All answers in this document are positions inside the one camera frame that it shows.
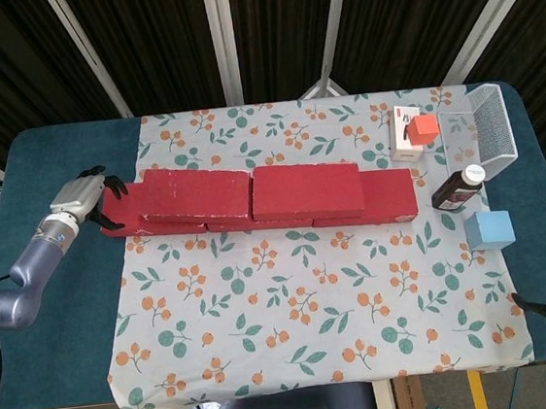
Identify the light blue foam cube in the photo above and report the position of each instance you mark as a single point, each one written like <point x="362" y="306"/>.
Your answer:
<point x="490" y="229"/>

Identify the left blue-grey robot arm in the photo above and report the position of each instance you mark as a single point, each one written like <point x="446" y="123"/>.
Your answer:
<point x="23" y="289"/>

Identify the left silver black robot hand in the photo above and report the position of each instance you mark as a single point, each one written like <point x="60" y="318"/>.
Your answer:
<point x="77" y="196"/>

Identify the floral fruit print tablecloth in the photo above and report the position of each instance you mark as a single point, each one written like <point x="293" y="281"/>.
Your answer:
<point x="281" y="282"/>

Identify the dark brown bottle white cap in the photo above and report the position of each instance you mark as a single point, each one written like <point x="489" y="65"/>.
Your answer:
<point x="454" y="190"/>

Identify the teal table cover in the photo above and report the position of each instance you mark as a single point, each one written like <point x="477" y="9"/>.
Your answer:
<point x="65" y="363"/>

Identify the clear plastic box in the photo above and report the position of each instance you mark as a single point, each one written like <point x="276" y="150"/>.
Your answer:
<point x="458" y="136"/>

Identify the brown cardboard piece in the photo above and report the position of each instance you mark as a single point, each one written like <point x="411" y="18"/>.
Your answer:
<point x="408" y="400"/>

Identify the red brick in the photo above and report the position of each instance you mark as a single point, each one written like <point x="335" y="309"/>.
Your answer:
<point x="389" y="197"/>
<point x="125" y="215"/>
<point x="193" y="191"/>
<point x="231" y="226"/>
<point x="305" y="189"/>

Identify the dark partition screen white frame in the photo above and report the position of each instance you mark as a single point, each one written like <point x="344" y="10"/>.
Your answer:
<point x="153" y="41"/>

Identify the small white cardboard box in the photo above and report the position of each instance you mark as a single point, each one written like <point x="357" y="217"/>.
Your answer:
<point x="399" y="137"/>

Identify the orange foam cube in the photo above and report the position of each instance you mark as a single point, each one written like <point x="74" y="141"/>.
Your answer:
<point x="424" y="130"/>

